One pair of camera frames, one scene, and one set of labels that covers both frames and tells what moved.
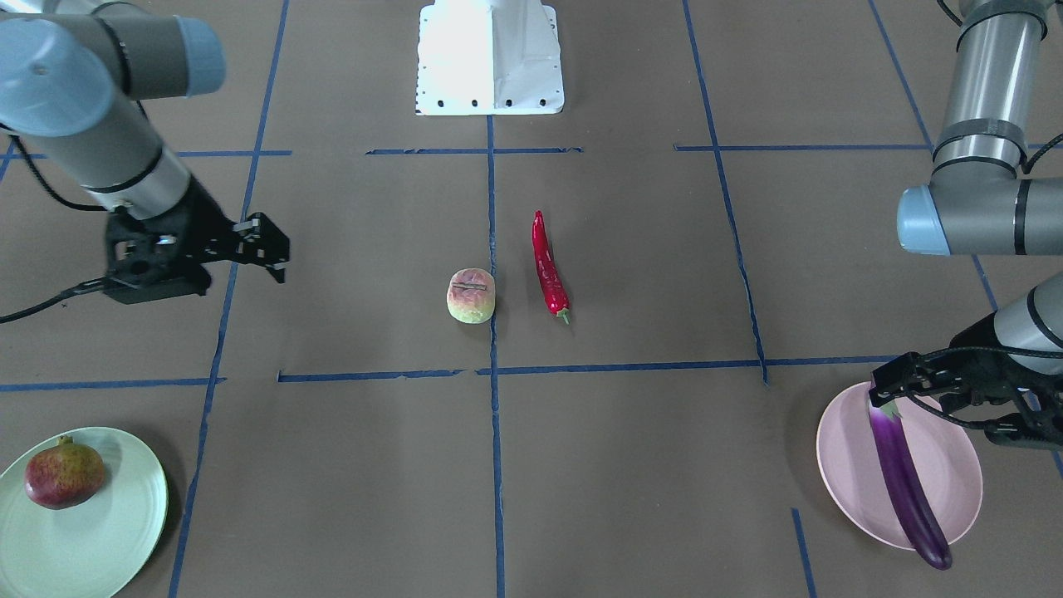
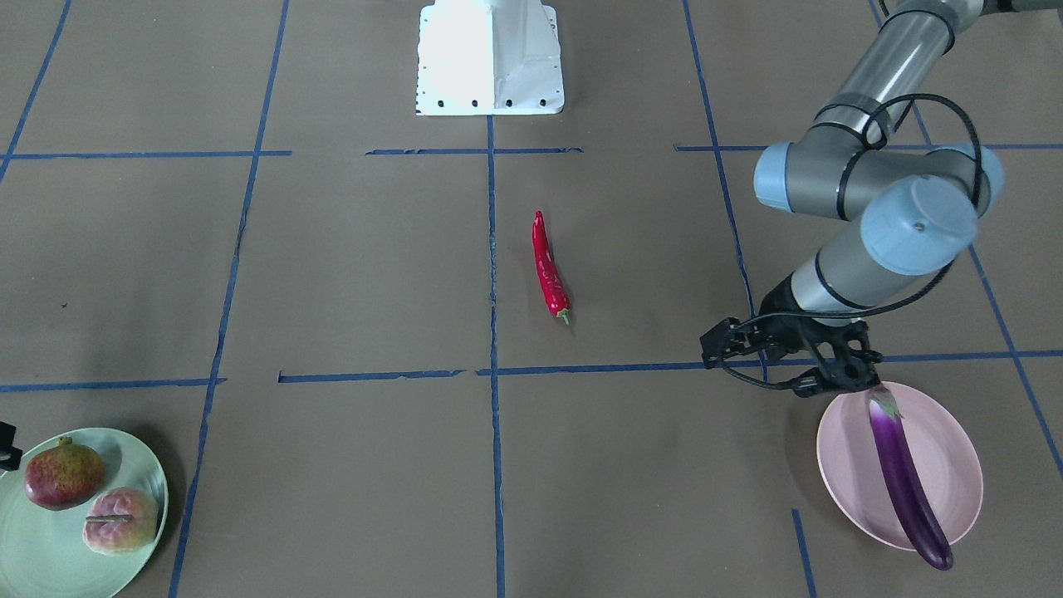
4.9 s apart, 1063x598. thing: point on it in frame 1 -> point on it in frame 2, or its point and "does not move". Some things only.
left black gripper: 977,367 -> 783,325
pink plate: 853,477 does not move
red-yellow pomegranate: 63,476 does not move
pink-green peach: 471,295 -> 120,520
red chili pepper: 555,290 does not move
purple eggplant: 918,519 does not move
